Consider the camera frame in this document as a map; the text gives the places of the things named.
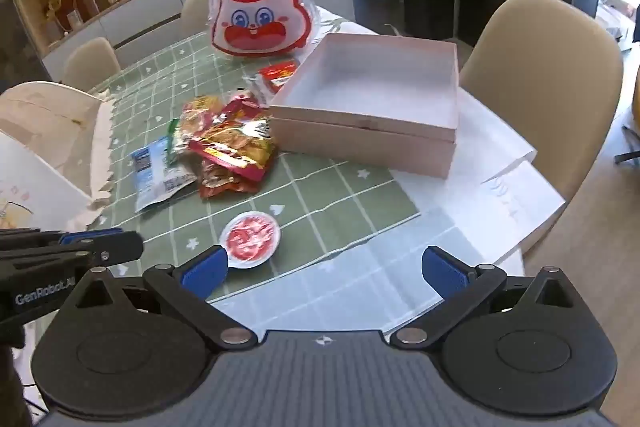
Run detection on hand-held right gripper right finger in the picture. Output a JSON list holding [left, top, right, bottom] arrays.
[[390, 246, 576, 347]]

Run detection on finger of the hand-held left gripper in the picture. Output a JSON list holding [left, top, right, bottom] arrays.
[[0, 228, 125, 253], [0, 232, 144, 275]]

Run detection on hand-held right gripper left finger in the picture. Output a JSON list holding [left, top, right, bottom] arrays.
[[62, 246, 253, 349]]

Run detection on red lid jelly cup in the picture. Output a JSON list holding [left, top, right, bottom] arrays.
[[219, 211, 282, 268]]

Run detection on dark red snack packet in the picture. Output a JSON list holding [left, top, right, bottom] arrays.
[[197, 157, 261, 202]]

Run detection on blue white snack packet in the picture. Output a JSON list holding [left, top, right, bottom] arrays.
[[131, 136, 197, 212]]

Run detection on green snack packet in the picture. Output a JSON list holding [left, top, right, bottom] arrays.
[[166, 119, 185, 164]]

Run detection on red yellow snack packet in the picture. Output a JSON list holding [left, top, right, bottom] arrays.
[[187, 117, 278, 182]]

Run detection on golden bun packet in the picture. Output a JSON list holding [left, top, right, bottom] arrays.
[[180, 94, 236, 142]]

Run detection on pink cardboard box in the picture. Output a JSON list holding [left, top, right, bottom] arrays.
[[269, 33, 460, 180]]

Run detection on red white snack packet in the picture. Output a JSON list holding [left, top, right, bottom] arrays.
[[254, 61, 301, 102]]

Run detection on pale table cover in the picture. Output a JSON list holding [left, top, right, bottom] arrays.
[[35, 4, 538, 333]]

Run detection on white printed bag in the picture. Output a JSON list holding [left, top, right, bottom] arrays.
[[0, 131, 93, 230]]

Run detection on white paper bag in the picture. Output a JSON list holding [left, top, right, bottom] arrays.
[[450, 87, 568, 258]]

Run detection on green checked tablecloth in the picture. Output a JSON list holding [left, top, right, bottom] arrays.
[[90, 24, 423, 305]]

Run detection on beige chair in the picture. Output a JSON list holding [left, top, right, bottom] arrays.
[[62, 38, 122, 92], [459, 0, 626, 258], [180, 0, 221, 35]]

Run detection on rabbit face plush bag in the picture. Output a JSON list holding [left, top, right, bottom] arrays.
[[207, 0, 316, 58]]

